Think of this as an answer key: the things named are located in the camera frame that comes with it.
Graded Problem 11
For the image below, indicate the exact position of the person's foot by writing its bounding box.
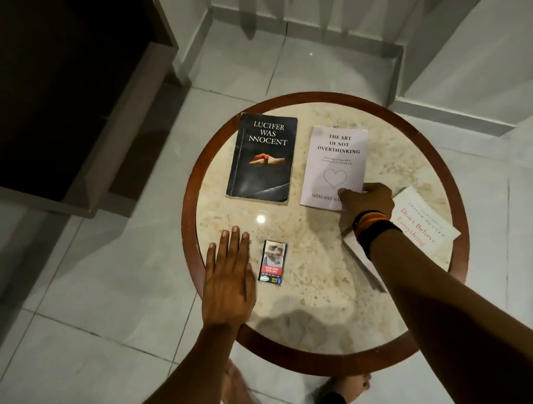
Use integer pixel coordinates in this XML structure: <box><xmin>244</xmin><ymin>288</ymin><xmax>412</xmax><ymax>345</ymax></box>
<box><xmin>221</xmin><ymin>360</ymin><xmax>255</xmax><ymax>404</ymax></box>
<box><xmin>320</xmin><ymin>373</ymin><xmax>372</xmax><ymax>404</ymax></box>

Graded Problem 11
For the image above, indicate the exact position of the person's right forearm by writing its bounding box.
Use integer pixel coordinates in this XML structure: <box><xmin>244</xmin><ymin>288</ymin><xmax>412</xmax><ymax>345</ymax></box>
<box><xmin>370</xmin><ymin>229</ymin><xmax>533</xmax><ymax>404</ymax></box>

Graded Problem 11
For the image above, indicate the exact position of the small cigarette pack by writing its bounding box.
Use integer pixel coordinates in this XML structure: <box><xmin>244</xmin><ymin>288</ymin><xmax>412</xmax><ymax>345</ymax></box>
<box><xmin>258</xmin><ymin>240</ymin><xmax>289</xmax><ymax>286</ymax></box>

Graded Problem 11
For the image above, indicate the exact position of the pale lilac book with heart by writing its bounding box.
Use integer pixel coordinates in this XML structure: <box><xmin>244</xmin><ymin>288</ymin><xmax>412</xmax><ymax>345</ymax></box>
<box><xmin>300</xmin><ymin>125</ymin><xmax>370</xmax><ymax>211</ymax></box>

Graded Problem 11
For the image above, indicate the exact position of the striped orange wristband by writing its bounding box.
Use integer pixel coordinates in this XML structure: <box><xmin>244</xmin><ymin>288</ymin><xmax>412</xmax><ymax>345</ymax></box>
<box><xmin>352</xmin><ymin>210</ymin><xmax>390</xmax><ymax>234</ymax></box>

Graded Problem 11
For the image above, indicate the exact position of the dark wooden cabinet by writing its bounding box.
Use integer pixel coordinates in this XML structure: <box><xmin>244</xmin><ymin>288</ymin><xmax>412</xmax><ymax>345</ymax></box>
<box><xmin>0</xmin><ymin>0</ymin><xmax>180</xmax><ymax>219</ymax></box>

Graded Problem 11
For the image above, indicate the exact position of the round table with wooden rim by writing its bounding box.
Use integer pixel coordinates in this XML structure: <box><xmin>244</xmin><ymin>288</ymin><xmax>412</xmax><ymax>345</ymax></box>
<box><xmin>181</xmin><ymin>92</ymin><xmax>471</xmax><ymax>378</ymax></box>

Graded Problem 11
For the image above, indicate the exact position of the person's left foot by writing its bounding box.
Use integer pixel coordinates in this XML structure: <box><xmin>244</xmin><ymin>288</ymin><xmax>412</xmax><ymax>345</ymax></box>
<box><xmin>221</xmin><ymin>360</ymin><xmax>255</xmax><ymax>404</ymax></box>

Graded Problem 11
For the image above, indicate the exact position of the person's left hand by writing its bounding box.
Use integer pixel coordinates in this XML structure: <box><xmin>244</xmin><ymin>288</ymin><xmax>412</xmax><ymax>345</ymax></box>
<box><xmin>202</xmin><ymin>226</ymin><xmax>257</xmax><ymax>329</ymax></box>

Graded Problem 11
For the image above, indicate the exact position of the black wristband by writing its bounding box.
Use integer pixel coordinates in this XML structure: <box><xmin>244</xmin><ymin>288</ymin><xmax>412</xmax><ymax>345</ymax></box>
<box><xmin>357</xmin><ymin>220</ymin><xmax>403</xmax><ymax>261</ymax></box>

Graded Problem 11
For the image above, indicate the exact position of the person's right hand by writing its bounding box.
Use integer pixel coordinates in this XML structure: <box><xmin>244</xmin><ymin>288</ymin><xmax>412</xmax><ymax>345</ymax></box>
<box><xmin>337</xmin><ymin>182</ymin><xmax>395</xmax><ymax>234</ymax></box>

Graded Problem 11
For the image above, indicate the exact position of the person's left forearm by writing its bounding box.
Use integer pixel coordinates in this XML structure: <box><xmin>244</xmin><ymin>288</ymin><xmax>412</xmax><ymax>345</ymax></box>
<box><xmin>143</xmin><ymin>322</ymin><xmax>243</xmax><ymax>404</ymax></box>

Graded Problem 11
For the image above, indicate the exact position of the black paperback book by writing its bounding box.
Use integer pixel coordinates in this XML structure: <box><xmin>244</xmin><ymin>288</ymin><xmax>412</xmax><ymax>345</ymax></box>
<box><xmin>226</xmin><ymin>112</ymin><xmax>299</xmax><ymax>206</ymax></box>

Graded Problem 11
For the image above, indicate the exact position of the person's right foot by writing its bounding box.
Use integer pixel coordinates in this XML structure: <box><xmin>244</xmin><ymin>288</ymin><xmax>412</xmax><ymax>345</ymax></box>
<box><xmin>320</xmin><ymin>373</ymin><xmax>372</xmax><ymax>404</ymax></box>

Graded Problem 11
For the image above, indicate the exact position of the white book with red lettering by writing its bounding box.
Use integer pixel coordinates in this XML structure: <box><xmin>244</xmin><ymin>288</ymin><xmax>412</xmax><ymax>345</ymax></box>
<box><xmin>343</xmin><ymin>186</ymin><xmax>462</xmax><ymax>284</ymax></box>

